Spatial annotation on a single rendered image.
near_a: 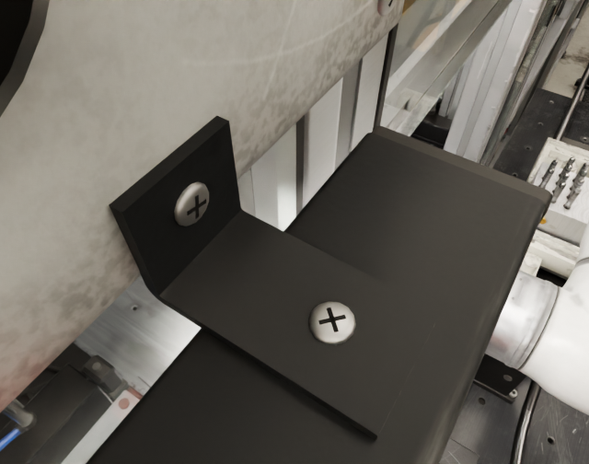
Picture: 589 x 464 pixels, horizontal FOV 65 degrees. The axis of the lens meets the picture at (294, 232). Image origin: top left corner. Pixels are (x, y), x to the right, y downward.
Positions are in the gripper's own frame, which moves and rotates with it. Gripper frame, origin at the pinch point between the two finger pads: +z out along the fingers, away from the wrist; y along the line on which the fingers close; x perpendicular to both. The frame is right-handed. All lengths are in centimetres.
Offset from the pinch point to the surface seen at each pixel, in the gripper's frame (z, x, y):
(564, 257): -28.6, -23.4, -13.5
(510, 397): -31.2, -9.5, -32.5
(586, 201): -28.0, -30.8, -8.8
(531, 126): -15, -80, -33
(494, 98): -13.0, -18.6, 10.2
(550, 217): -24.7, -26.2, -9.9
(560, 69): -11, -239, -100
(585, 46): -17, -271, -101
